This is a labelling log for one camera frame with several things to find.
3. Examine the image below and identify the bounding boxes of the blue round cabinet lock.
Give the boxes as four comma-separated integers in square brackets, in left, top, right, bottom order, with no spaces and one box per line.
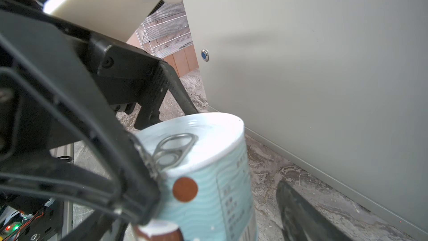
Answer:
[201,49,210,62]

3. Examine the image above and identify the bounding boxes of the white wire mesh shelf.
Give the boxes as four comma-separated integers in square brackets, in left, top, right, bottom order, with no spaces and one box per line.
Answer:
[136,2,193,58]

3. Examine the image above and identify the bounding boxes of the grey-label short can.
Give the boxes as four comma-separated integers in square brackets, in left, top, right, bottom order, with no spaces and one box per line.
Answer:
[132,113,258,241]

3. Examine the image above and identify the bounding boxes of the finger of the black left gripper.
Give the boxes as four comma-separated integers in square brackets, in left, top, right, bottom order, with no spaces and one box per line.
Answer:
[134,61,198,130]

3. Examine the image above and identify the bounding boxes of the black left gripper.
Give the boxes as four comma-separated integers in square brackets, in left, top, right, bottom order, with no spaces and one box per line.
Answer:
[1,0,160,225]

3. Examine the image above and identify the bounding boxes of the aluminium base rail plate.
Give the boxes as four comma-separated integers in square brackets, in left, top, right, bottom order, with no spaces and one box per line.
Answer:
[50,143,74,241]

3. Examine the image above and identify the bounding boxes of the grey metal cabinet box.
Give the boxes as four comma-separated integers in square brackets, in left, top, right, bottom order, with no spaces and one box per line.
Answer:
[184,0,428,241]

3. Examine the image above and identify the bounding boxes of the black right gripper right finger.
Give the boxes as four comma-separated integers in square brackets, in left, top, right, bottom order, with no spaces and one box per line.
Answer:
[276,181,350,241]

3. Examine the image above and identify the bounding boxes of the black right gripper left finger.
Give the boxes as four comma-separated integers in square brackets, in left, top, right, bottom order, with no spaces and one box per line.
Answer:
[60,207,129,241]

